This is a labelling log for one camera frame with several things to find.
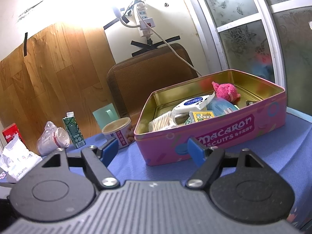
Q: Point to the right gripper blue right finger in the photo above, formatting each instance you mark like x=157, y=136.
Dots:
x=197, y=151

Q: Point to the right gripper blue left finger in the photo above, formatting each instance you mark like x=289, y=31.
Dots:
x=108, y=151

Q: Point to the yellow card packet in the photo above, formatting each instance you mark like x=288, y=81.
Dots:
x=200, y=116

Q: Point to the bag of cotton swabs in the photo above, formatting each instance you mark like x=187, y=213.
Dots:
x=163, y=122

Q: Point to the white wet wipes pack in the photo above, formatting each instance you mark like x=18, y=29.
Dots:
x=194, y=104

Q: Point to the pink macaron biscuit tin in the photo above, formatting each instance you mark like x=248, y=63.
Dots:
x=261, y=109

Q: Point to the blue plastic bag roll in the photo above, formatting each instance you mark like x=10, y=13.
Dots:
x=220, y=106

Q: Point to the pink fuzzy sock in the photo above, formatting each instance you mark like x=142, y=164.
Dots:
x=226, y=91

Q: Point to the green white tissue packet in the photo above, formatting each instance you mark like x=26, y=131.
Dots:
x=188, y=121

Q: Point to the paper snack cup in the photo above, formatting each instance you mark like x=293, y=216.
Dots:
x=120, y=129

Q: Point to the mint green mug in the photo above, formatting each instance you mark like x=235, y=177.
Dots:
x=105, y=115

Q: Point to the green drink carton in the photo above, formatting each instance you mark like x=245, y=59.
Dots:
x=73, y=130

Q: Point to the bagged paper cups stack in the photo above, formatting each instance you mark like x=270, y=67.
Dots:
x=52, y=138

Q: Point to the white tissue pack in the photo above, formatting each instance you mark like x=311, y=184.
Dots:
x=17, y=160

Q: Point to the red snack box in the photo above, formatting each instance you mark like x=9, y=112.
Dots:
x=10, y=132

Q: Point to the blue patterned tablecloth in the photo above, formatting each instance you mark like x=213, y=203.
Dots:
x=76, y=193

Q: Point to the wooden panel board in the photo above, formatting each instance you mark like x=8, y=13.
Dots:
x=58, y=70

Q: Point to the white power strip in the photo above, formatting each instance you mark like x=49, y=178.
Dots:
x=144, y=23

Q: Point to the white framed frosted glass door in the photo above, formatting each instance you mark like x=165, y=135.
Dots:
x=267, y=38

